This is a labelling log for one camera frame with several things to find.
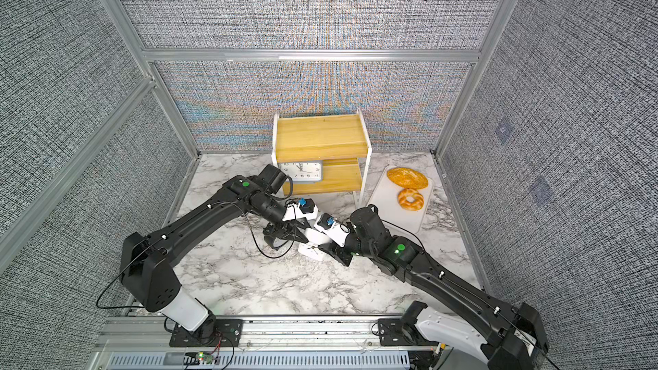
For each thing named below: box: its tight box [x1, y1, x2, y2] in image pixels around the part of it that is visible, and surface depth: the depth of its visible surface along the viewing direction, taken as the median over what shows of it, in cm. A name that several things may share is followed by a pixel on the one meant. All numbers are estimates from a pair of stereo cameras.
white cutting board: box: [366, 165, 435, 235], surface depth 106 cm
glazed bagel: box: [397, 188, 425, 212], surface depth 104 cm
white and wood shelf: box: [271, 108, 373, 207], surface depth 83 cm
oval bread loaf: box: [386, 166, 429, 191], surface depth 108 cm
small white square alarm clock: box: [298, 241, 329, 262], surface depth 76 cm
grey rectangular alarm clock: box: [277, 160, 324, 182], surface depth 87 cm
